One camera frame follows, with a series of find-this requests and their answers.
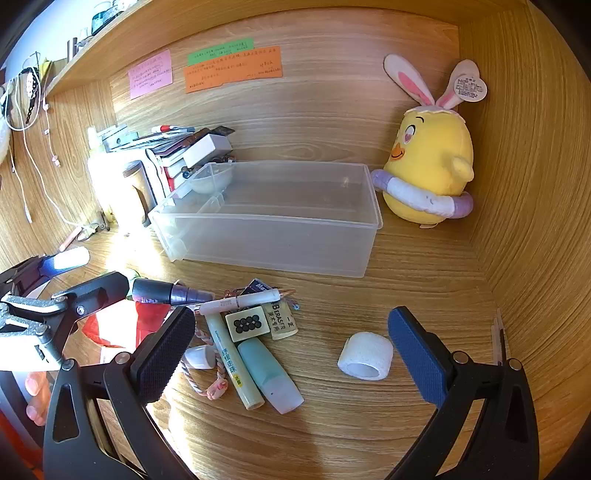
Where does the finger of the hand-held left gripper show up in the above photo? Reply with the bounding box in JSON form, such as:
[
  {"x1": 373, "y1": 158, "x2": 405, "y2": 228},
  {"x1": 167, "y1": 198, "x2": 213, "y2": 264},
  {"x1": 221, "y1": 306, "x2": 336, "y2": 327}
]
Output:
[
  {"x1": 0, "y1": 246, "x2": 90, "y2": 289},
  {"x1": 50, "y1": 271, "x2": 130, "y2": 333}
]

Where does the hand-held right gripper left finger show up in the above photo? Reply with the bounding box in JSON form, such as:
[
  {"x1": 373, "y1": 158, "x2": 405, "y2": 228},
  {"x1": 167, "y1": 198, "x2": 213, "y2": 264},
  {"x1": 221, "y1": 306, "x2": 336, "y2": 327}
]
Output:
[{"x1": 42, "y1": 305, "x2": 197, "y2": 480}]

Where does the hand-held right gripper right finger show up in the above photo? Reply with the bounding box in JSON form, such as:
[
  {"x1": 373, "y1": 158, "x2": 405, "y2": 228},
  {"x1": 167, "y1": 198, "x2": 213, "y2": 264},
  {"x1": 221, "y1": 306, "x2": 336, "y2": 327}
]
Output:
[{"x1": 385, "y1": 305, "x2": 540, "y2": 480}]

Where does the white plastic cap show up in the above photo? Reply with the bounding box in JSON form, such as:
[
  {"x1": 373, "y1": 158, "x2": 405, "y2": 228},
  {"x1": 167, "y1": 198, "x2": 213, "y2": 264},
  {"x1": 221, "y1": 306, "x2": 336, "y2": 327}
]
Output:
[{"x1": 184, "y1": 345, "x2": 218, "y2": 370}]

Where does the red packet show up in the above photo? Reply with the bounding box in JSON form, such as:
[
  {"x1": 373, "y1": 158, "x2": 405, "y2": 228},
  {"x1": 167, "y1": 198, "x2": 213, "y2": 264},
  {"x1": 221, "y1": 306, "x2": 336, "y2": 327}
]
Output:
[{"x1": 81, "y1": 300, "x2": 168, "y2": 349}]

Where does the white bandage tape roll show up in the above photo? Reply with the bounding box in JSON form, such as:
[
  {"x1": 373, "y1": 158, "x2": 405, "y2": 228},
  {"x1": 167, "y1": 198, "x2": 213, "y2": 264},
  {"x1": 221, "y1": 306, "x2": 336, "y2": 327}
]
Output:
[{"x1": 337, "y1": 332, "x2": 394, "y2": 381}]

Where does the pink white braided rope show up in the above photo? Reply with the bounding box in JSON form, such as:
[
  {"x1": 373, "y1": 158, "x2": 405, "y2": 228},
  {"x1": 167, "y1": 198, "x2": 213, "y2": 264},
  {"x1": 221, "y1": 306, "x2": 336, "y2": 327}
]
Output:
[{"x1": 180, "y1": 318, "x2": 232, "y2": 403}]

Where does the dark purple tube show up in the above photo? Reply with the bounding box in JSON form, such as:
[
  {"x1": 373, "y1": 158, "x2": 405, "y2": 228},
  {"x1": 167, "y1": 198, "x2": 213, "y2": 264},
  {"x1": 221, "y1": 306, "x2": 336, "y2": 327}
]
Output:
[{"x1": 131, "y1": 278, "x2": 215, "y2": 308}]

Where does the pale green stick tube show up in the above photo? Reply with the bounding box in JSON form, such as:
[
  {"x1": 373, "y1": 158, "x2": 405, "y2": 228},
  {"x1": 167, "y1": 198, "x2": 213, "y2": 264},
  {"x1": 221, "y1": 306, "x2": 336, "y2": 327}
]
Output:
[{"x1": 204, "y1": 311, "x2": 266, "y2": 411}]

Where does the white pen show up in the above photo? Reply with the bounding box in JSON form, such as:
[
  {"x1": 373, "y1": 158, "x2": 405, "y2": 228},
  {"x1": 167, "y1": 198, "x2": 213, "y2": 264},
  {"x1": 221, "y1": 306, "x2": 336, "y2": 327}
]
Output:
[{"x1": 198, "y1": 288, "x2": 297, "y2": 315}]

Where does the white mahjong tile block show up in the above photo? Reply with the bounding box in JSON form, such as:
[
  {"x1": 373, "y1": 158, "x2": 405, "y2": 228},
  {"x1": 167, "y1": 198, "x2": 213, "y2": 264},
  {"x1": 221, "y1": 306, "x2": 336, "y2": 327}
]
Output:
[{"x1": 225, "y1": 308, "x2": 269, "y2": 343}]

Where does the teal tube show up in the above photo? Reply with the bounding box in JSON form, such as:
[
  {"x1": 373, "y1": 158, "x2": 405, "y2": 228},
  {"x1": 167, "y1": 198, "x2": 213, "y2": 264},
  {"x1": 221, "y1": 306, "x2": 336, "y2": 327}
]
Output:
[{"x1": 238, "y1": 337, "x2": 305, "y2": 415}]

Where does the blue staples box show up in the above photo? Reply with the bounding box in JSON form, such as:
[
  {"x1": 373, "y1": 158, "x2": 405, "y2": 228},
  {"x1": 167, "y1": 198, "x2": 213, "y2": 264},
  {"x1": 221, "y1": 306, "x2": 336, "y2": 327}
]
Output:
[{"x1": 240, "y1": 278, "x2": 273, "y2": 298}]

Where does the beige eraser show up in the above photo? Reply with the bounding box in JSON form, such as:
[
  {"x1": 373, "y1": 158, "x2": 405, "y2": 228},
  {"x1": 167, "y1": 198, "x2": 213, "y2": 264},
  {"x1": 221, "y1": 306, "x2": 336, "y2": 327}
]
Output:
[{"x1": 261, "y1": 300, "x2": 297, "y2": 341}]

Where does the clear plastic storage box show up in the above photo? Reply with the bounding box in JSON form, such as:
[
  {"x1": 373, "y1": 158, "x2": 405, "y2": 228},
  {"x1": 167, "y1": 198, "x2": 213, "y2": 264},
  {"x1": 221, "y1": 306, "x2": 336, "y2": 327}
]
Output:
[{"x1": 148, "y1": 160, "x2": 384, "y2": 278}]

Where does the person's left hand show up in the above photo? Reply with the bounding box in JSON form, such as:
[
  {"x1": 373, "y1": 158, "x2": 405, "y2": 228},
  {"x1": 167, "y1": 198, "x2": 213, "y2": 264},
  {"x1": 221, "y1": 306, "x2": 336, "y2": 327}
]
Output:
[{"x1": 24, "y1": 371, "x2": 49, "y2": 423}]

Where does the white container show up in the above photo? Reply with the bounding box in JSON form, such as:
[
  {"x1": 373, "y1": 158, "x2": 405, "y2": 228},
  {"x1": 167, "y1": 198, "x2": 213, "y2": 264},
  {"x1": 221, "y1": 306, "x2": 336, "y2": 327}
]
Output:
[{"x1": 88, "y1": 154, "x2": 123, "y2": 222}]

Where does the red cloth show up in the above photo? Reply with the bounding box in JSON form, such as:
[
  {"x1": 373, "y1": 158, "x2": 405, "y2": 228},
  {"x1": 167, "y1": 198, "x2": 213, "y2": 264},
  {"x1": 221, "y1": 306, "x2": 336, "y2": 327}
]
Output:
[{"x1": 0, "y1": 408, "x2": 21, "y2": 446}]

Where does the cork canister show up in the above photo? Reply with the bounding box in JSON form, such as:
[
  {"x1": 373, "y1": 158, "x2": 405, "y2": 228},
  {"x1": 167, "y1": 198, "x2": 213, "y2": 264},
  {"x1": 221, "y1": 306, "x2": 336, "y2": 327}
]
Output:
[{"x1": 122, "y1": 161, "x2": 155, "y2": 227}]

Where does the stack of books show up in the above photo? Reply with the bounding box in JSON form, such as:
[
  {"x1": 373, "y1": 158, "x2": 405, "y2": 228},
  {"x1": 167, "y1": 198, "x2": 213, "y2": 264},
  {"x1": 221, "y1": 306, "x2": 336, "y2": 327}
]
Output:
[{"x1": 104, "y1": 124, "x2": 232, "y2": 195}]

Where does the white cardboard box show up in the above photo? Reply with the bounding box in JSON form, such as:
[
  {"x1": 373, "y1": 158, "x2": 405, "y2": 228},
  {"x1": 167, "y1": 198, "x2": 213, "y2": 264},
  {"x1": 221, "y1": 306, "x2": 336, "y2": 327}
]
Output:
[{"x1": 182, "y1": 134, "x2": 233, "y2": 169}]

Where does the yellow chick plush toy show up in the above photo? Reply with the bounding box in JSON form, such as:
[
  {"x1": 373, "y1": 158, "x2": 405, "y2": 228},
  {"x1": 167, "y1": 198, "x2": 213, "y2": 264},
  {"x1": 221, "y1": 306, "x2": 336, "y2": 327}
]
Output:
[{"x1": 372, "y1": 54, "x2": 489, "y2": 230}]

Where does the pink sticky note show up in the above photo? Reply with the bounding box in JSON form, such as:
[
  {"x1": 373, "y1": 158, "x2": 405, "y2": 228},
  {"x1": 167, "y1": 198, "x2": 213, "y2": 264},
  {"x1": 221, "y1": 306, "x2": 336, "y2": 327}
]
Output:
[{"x1": 128, "y1": 50, "x2": 174, "y2": 100}]

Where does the orange sticky note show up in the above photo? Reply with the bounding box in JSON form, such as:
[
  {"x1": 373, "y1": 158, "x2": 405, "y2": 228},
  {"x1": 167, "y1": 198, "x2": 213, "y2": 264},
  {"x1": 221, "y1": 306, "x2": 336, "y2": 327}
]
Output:
[{"x1": 183, "y1": 46, "x2": 283, "y2": 94}]

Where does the green sticky note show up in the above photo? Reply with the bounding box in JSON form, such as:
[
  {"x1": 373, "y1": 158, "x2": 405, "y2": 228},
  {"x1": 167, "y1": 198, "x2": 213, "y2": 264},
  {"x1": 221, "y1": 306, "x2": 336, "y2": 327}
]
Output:
[{"x1": 187, "y1": 38, "x2": 256, "y2": 65}]

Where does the white charging cable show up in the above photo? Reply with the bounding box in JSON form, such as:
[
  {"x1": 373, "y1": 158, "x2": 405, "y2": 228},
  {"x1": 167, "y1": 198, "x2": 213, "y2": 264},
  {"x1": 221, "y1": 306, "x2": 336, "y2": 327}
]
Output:
[{"x1": 7, "y1": 53, "x2": 86, "y2": 229}]

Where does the dark beaded strap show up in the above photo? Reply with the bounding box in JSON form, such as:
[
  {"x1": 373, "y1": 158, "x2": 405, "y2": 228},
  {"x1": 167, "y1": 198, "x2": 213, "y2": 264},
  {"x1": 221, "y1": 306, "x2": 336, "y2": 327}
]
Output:
[{"x1": 23, "y1": 67, "x2": 40, "y2": 127}]

